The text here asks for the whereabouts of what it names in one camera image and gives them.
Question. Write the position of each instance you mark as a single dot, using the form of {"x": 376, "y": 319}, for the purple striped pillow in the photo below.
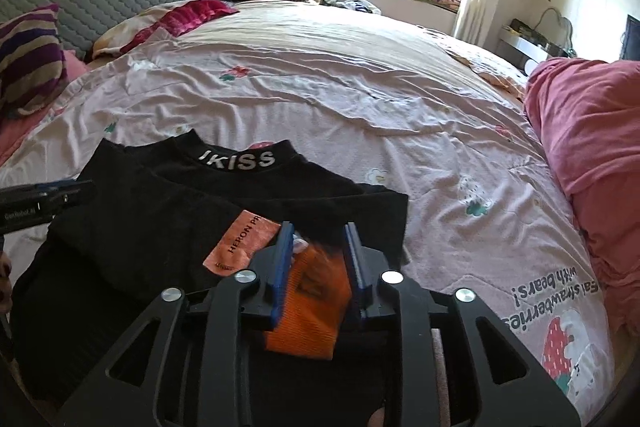
{"x": 33, "y": 64}

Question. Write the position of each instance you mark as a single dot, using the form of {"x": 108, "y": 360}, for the left hand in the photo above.
{"x": 5, "y": 283}

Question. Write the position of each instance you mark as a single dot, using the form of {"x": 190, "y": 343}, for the pink strawberry print duvet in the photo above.
{"x": 377, "y": 101}

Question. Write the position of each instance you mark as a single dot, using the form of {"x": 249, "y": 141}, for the white side desk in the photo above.
{"x": 528, "y": 48}

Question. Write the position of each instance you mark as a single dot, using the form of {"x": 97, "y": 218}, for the black monitor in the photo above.
{"x": 630, "y": 50}

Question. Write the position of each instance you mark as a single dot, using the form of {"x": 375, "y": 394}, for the black sweater with orange cuffs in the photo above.
{"x": 183, "y": 213}

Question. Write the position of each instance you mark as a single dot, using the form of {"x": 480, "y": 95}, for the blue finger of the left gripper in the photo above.
{"x": 53, "y": 187}

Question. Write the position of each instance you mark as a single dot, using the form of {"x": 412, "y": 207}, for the rose pink rolled blanket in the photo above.
{"x": 586, "y": 116}

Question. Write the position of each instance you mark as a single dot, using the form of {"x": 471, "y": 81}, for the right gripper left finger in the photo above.
{"x": 188, "y": 353}

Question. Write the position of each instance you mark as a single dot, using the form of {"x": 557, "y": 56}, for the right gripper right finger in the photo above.
{"x": 452, "y": 361}

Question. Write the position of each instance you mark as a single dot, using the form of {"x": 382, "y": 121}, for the red and cream pillow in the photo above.
{"x": 173, "y": 19}

